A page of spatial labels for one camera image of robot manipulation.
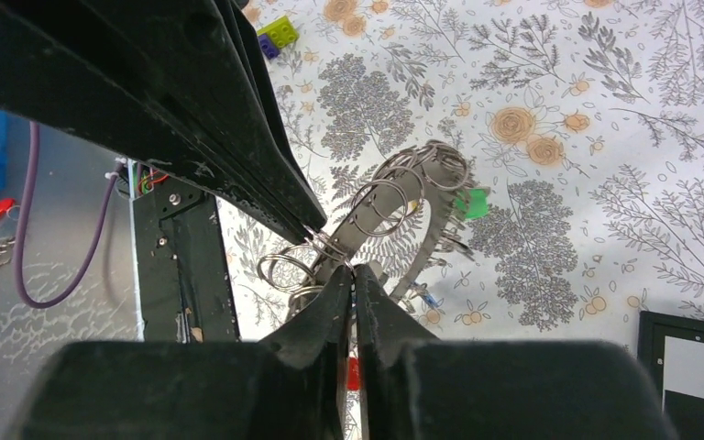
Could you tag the floral tablecloth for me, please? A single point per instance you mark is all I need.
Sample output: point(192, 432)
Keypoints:
point(585, 119)

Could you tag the yellow white wedge block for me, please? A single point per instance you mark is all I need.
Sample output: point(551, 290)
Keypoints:
point(276, 36)

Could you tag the black white chessboard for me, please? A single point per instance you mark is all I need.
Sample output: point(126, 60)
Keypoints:
point(672, 349)

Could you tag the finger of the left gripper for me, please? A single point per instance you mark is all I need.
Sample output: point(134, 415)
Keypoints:
point(296, 210)
point(159, 82)

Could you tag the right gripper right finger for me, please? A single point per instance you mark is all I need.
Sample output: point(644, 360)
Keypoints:
point(415, 385)

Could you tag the green key tag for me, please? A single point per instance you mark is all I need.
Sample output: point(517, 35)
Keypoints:
point(472, 204)

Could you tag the red key tag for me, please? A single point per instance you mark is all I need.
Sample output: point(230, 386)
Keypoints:
point(353, 374)

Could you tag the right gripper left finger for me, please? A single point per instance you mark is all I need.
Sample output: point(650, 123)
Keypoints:
point(289, 385)

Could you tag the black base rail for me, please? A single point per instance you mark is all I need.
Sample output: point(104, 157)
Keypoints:
point(184, 292)

